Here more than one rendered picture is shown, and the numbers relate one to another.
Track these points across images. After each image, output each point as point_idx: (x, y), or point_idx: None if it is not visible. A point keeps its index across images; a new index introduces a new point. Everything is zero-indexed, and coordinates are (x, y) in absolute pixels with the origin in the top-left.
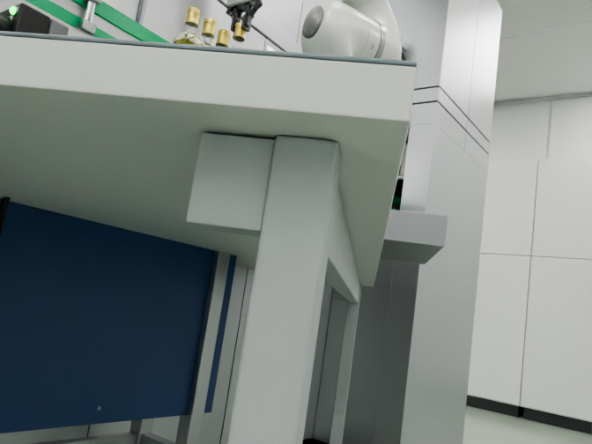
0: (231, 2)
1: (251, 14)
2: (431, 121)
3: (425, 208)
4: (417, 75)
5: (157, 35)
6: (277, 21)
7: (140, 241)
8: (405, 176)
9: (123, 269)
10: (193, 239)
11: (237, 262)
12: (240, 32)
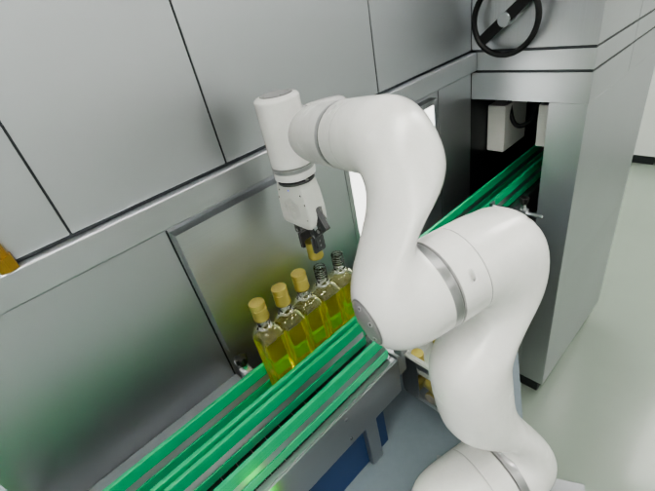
0: (288, 218)
1: (320, 235)
2: (581, 100)
3: (569, 207)
4: (559, 23)
5: (245, 467)
6: (345, 96)
7: None
8: (544, 168)
9: None
10: None
11: None
12: (315, 255)
